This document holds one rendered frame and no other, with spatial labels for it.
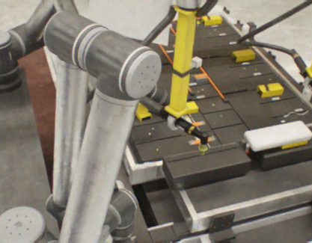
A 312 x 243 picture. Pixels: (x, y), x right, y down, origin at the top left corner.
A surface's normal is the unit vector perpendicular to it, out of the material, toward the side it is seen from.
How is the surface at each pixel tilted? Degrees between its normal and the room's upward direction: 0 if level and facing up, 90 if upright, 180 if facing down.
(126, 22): 90
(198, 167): 0
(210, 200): 0
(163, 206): 0
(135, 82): 89
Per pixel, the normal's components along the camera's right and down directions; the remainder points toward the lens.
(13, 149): 0.05, -0.77
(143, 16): -0.29, 0.60
